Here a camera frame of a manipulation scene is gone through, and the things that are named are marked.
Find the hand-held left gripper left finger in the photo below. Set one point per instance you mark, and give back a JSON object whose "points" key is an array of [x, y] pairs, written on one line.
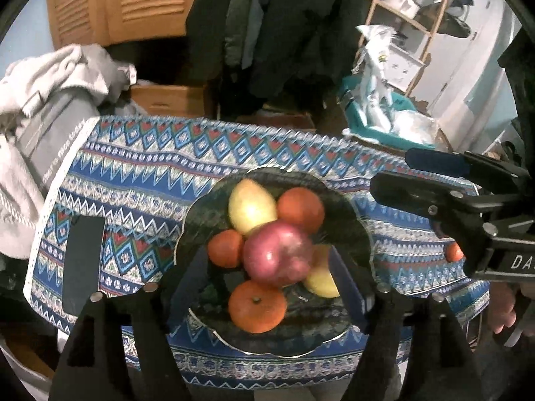
{"points": [[190, 284]]}

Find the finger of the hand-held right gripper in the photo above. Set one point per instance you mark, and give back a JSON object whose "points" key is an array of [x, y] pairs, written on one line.
{"points": [[409, 194], [439, 161]]}

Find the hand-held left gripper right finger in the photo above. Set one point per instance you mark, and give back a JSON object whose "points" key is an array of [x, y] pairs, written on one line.
{"points": [[347, 284]]}

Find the small orange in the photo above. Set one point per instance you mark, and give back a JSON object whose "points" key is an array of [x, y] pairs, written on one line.
{"points": [[453, 252], [225, 248]]}

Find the scalloped glass plate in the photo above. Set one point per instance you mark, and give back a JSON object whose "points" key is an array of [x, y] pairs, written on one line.
{"points": [[355, 234]]}

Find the orange with stem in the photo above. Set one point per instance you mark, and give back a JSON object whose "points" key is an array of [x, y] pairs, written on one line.
{"points": [[257, 307]]}

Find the red apple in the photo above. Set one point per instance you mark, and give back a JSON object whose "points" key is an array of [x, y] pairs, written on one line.
{"points": [[278, 255]]}

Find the large orange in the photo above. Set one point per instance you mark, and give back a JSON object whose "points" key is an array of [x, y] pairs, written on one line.
{"points": [[301, 209]]}

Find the person's right hand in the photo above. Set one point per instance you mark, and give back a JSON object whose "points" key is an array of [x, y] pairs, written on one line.
{"points": [[501, 307]]}

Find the clear plastic bag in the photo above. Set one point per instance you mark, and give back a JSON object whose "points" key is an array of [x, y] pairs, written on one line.
{"points": [[416, 127]]}

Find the teal plastic bin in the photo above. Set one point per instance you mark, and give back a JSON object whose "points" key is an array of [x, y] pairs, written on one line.
{"points": [[355, 112]]}

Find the white patterned bag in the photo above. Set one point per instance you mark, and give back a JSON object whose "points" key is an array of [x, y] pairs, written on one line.
{"points": [[376, 83]]}

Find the black phone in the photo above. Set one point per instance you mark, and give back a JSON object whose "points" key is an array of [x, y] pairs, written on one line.
{"points": [[81, 263]]}

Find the blue patterned tablecloth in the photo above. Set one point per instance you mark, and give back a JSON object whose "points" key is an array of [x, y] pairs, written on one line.
{"points": [[138, 163]]}

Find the wooden shelf rack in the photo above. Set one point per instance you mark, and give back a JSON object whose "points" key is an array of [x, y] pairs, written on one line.
{"points": [[418, 25]]}

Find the black hat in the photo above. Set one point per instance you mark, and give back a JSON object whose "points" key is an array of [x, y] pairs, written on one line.
{"points": [[453, 23]]}

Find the white pot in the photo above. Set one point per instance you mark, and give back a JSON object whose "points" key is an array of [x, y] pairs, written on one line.
{"points": [[399, 2]]}

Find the white knit cloth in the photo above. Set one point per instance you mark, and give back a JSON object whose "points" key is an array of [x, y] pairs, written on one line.
{"points": [[21, 175]]}

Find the dark hanging clothes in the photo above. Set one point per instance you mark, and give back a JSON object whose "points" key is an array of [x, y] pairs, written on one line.
{"points": [[284, 29]]}

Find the wooden louvered cabinet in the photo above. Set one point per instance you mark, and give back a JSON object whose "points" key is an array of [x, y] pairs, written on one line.
{"points": [[125, 4]]}

